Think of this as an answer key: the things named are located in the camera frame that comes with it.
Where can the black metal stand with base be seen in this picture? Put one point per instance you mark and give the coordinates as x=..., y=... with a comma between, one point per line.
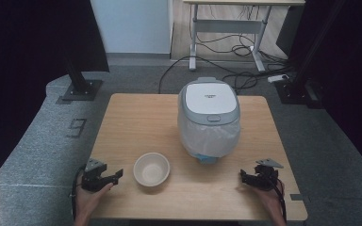
x=298, y=84
x=80, y=84

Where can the white desk frame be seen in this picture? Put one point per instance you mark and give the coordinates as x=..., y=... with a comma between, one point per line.
x=226, y=25

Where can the dark curtain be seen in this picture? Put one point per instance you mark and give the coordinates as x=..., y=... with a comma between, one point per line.
x=352, y=62
x=31, y=47

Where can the beige paper bowl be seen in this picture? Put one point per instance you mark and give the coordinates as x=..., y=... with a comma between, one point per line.
x=151, y=170

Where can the white trash can grey lid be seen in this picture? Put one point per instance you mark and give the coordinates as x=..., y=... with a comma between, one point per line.
x=210, y=103

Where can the grey tape piece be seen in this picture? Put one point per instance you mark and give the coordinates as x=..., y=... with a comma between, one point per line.
x=296, y=197

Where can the white power strip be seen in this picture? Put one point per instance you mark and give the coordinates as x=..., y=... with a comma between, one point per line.
x=278, y=78

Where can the dark flat panel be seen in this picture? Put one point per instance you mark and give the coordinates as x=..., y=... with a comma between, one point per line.
x=289, y=31

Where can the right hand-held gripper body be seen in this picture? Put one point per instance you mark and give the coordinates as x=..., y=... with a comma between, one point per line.
x=265, y=177

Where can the black tape floor mark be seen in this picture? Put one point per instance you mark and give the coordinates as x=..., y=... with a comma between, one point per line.
x=76, y=127

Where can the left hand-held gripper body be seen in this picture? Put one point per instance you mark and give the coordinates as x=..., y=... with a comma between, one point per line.
x=91, y=176

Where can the person's right hand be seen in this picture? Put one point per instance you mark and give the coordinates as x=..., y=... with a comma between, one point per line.
x=268, y=201

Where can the person's left hand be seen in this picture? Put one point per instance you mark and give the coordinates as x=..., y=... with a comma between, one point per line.
x=89, y=201

